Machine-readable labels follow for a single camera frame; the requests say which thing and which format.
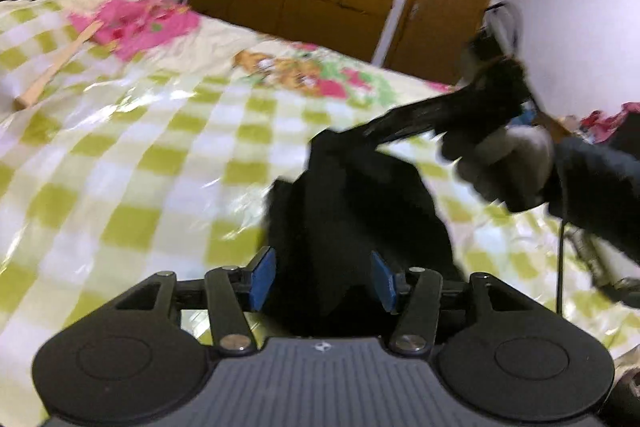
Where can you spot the wooden door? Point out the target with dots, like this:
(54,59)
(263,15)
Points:
(445,2)

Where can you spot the person's right hand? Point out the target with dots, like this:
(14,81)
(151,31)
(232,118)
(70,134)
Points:
(500,169)

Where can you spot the red cloth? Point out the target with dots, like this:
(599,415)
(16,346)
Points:
(607,119)

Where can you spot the wooden stick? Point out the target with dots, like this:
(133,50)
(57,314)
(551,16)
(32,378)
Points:
(55,67)

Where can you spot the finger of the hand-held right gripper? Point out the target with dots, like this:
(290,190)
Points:
(420,114)

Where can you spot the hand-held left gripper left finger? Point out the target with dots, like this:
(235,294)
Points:
(262,278)

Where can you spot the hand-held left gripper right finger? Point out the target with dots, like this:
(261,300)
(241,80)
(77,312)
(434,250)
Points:
(382,283)

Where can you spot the green checkered bed blanket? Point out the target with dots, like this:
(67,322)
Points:
(140,167)

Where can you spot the grey metal tube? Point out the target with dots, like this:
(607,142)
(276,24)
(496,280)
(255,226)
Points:
(605,267)

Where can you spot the black pants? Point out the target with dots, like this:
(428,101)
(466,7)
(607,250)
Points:
(360,227)

